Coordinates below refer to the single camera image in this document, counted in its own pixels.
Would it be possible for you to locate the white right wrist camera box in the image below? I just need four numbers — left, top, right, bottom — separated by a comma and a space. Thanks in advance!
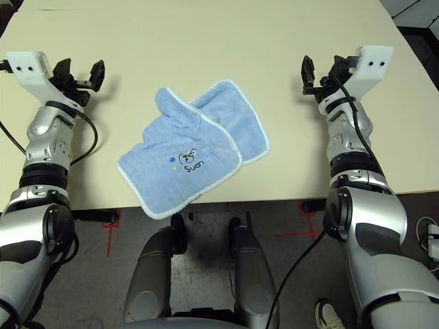
342, 45, 394, 101

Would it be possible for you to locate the light blue terry towel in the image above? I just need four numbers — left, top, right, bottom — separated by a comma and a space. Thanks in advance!
117, 79, 271, 220

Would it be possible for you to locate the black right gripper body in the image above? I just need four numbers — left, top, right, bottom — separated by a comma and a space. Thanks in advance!
301, 73, 344, 103

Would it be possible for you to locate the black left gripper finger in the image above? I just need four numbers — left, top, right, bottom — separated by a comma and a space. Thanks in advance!
51, 58, 73, 85
87, 60, 106, 93

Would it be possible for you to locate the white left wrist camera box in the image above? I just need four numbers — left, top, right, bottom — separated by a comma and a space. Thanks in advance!
6, 51, 85, 114

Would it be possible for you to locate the black table foot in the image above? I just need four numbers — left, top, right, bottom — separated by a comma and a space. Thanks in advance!
73, 210, 117, 226
300, 200, 327, 215

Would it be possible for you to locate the white power strip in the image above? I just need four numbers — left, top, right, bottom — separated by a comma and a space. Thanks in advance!
416, 215, 439, 258

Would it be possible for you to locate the grey robot waist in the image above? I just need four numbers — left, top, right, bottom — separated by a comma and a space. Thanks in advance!
128, 306, 265, 329

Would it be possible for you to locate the white and navy sneaker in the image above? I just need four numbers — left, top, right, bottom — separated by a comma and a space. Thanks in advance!
314, 297, 347, 329

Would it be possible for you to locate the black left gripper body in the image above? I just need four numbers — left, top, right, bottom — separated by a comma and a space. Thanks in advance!
50, 75, 92, 108

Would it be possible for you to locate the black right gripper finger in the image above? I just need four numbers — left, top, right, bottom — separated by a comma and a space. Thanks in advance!
331, 54, 354, 78
300, 56, 316, 94

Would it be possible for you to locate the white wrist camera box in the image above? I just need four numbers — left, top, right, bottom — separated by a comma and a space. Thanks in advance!
6, 51, 85, 114
342, 45, 394, 101

